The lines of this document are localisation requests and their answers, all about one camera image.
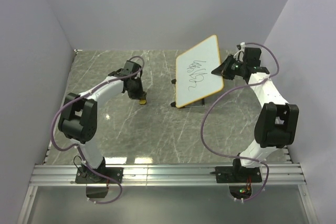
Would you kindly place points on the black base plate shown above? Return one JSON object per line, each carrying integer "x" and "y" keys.
{"x": 230, "y": 174}
{"x": 86, "y": 176}

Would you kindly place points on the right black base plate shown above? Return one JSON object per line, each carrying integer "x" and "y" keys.
{"x": 230, "y": 174}

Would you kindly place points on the yellow-framed whiteboard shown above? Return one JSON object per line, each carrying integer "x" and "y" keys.
{"x": 194, "y": 80}

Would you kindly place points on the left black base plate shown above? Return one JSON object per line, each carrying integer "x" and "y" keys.
{"x": 86, "y": 176}

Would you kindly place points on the aluminium mounting rail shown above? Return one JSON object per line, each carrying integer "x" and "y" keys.
{"x": 162, "y": 175}

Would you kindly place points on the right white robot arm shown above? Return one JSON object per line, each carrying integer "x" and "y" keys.
{"x": 275, "y": 127}

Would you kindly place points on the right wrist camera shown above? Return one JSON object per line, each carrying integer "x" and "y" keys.
{"x": 249, "y": 55}

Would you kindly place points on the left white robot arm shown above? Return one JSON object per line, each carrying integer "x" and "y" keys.
{"x": 78, "y": 117}

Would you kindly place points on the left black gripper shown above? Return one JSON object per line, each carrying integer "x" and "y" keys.
{"x": 139, "y": 95}

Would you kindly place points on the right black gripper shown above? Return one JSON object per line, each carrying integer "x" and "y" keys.
{"x": 222, "y": 70}

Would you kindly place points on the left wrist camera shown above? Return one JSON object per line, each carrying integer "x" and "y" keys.
{"x": 131, "y": 67}

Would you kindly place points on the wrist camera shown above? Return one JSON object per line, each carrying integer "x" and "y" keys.
{"x": 249, "y": 55}
{"x": 131, "y": 67}

